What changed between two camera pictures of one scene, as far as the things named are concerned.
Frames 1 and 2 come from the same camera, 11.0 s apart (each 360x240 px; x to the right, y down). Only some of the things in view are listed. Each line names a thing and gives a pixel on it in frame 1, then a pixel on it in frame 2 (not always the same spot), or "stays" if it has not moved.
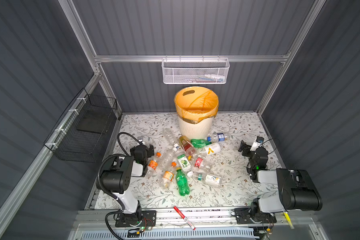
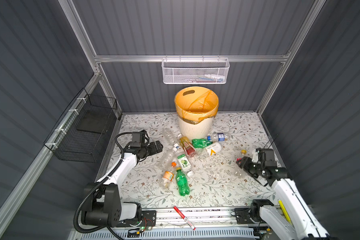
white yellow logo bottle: x=210 y=149 stays
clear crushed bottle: x=170 y=137 stays
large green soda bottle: x=182 y=182 stays
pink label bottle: x=201 y=163 → x=239 y=172
